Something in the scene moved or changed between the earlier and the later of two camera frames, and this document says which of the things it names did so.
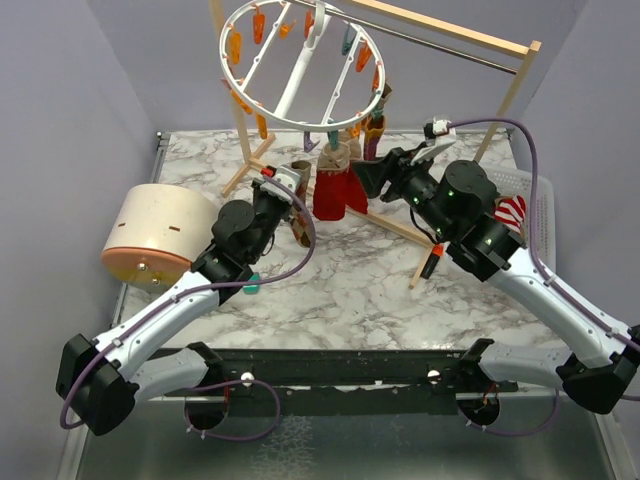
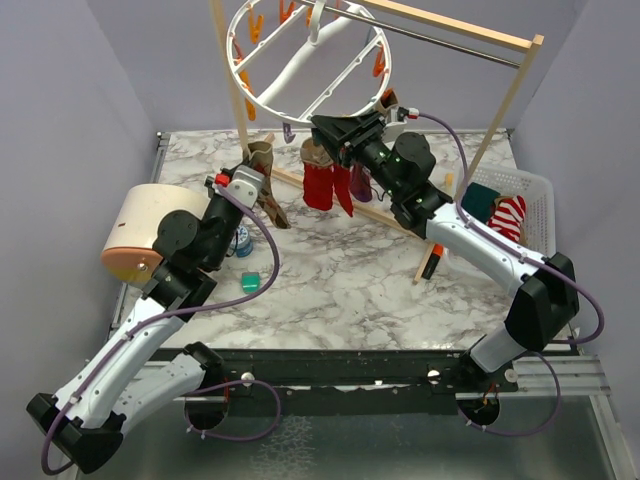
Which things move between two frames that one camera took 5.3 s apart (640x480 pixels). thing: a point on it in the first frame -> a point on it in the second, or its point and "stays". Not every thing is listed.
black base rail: (258, 382) stays
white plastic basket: (513, 183) stays
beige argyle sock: (301, 218) -> (258, 155)
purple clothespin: (308, 142) -> (287, 131)
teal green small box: (252, 289) stays
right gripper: (395, 168) -> (348, 132)
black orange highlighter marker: (438, 250) stays
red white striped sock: (510, 211) stays
